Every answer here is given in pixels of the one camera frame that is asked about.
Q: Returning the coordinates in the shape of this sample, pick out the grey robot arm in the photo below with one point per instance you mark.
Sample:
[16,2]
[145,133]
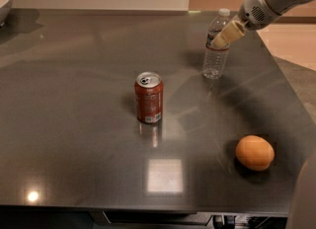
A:
[302,214]

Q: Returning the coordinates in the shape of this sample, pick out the red soda can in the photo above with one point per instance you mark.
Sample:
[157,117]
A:
[148,88]

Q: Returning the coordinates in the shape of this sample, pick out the clear plastic water bottle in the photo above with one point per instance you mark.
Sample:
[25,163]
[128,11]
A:
[214,57]

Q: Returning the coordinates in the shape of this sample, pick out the orange fruit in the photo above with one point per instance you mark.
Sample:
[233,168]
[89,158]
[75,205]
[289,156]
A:
[255,153]

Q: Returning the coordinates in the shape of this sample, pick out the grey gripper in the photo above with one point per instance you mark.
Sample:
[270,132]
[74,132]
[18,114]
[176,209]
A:
[253,13]

